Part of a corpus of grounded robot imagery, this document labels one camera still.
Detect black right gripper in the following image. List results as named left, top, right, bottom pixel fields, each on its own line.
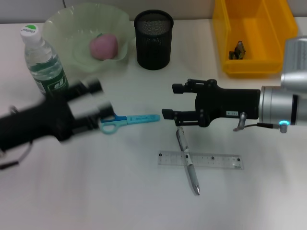
left=162, top=78, right=261, bottom=127

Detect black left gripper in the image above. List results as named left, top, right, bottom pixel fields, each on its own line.
left=0, top=79, right=115, bottom=151

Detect blue capped scissors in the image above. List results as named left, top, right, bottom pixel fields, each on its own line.
left=99, top=112, right=161, bottom=135

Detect pink peach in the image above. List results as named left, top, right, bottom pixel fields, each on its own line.
left=90, top=33, right=118, bottom=60

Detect clear green-label water bottle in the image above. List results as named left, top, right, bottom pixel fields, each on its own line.
left=19, top=23, right=70, bottom=96

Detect black mesh pen holder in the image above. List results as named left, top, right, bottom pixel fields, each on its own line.
left=133, top=9, right=174, bottom=71

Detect pale green fruit bowl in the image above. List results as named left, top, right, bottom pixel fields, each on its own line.
left=43, top=3, right=136, bottom=74

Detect grey ballpoint pen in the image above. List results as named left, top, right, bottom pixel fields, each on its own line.
left=176, top=126, right=201, bottom=196

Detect clear plastic ruler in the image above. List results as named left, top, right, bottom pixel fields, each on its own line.
left=157, top=149, right=245, bottom=170

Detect yellow plastic bin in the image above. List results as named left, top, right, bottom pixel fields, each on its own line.
left=212, top=0, right=299, bottom=79

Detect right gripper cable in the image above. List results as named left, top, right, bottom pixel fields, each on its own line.
left=233, top=111, right=291, bottom=134

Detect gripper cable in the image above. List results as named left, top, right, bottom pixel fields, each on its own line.
left=233, top=111, right=291, bottom=134
left=0, top=105, right=33, bottom=171

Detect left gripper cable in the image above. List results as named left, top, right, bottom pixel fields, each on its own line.
left=0, top=105, right=33, bottom=171

